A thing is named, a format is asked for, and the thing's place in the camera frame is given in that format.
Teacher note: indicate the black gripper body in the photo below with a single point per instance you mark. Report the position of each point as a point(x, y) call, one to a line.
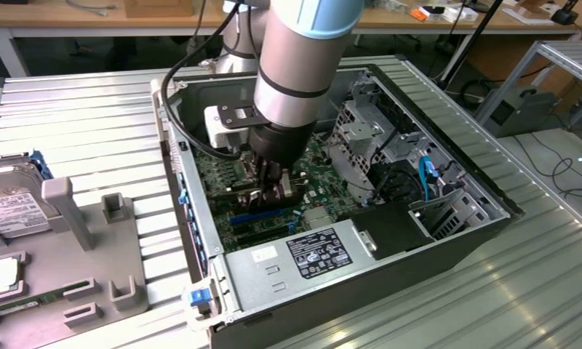
point(281, 145)

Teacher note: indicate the graphics card with metal bracket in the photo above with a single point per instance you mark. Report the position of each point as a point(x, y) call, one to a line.
point(257, 205)

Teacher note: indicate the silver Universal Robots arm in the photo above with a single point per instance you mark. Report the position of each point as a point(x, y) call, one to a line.
point(296, 72)

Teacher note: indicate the green motherboard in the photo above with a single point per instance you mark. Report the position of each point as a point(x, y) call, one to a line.
point(321, 189)

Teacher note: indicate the blue expansion slot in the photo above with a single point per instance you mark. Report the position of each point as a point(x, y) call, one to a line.
point(242, 218)

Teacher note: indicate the silver chipset heatsink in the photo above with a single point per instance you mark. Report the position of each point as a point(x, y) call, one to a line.
point(317, 217)

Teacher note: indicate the long black expansion slot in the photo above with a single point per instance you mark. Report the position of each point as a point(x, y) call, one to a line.
point(268, 240)
point(265, 232)

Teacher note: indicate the short black expansion slot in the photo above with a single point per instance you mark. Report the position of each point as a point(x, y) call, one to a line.
point(245, 228)

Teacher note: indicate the silver disk bay cage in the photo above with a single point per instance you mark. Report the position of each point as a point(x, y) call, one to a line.
point(354, 145)

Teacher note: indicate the grey power supply unit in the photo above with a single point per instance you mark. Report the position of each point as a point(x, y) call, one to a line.
point(272, 276)

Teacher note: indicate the black plastic shroud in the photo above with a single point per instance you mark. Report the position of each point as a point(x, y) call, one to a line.
point(388, 229)

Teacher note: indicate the blue case latch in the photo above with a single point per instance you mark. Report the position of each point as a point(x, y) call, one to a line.
point(199, 296)

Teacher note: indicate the black open PC case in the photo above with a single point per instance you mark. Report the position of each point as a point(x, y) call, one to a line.
point(369, 291)

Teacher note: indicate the grey perforated disk bay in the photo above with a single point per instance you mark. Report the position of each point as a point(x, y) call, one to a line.
point(447, 218)

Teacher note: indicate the wooden desk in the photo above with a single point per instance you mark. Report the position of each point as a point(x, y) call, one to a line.
point(398, 22)

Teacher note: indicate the orange and black small box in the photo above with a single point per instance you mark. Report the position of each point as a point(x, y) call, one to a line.
point(420, 14)

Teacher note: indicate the black stand pole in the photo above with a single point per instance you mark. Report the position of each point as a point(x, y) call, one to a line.
point(471, 43)

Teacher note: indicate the grey parts rack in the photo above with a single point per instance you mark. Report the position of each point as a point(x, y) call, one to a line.
point(54, 261)

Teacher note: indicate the grey equipment box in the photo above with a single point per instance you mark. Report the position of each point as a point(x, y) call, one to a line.
point(524, 116)

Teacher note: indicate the white flat box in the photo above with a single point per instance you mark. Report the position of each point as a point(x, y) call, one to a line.
point(459, 14)

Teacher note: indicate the silver hard disk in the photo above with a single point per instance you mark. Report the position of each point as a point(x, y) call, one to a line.
point(10, 211)

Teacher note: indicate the white paper sheet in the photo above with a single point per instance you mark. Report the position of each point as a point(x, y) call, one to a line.
point(524, 18)

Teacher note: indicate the black desk device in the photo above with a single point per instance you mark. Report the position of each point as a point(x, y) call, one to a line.
point(563, 16)

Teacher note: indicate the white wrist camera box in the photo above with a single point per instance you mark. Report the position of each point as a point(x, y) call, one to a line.
point(221, 134)

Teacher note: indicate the blue disk caddy bracket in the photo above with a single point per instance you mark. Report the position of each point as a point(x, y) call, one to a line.
point(38, 163)

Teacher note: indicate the aluminium profile frame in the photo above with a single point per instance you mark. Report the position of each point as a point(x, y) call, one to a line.
point(563, 49)

